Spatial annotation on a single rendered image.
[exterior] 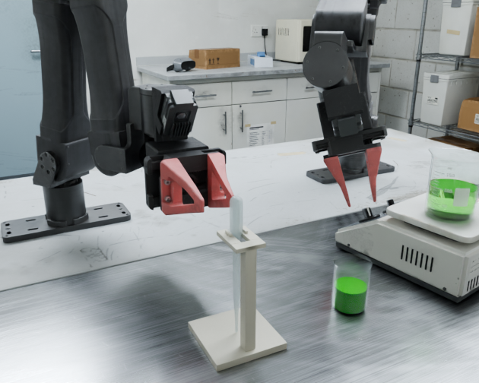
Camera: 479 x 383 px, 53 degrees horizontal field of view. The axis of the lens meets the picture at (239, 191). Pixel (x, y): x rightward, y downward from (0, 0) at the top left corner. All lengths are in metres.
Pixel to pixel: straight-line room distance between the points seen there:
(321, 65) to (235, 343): 0.35
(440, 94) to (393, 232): 2.69
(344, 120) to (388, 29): 3.67
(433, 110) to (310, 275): 2.77
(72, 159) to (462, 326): 0.57
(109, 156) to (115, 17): 0.18
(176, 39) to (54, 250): 2.90
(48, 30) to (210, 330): 0.46
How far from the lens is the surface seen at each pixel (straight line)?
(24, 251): 0.79
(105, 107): 0.69
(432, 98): 3.37
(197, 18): 3.62
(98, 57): 0.69
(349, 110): 0.61
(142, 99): 0.65
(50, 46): 0.75
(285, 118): 3.36
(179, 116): 0.59
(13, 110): 3.38
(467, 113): 3.31
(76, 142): 0.77
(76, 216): 0.83
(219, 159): 0.57
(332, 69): 0.63
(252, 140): 3.25
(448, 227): 0.64
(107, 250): 0.75
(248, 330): 0.50
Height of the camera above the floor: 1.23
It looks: 20 degrees down
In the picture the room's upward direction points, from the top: straight up
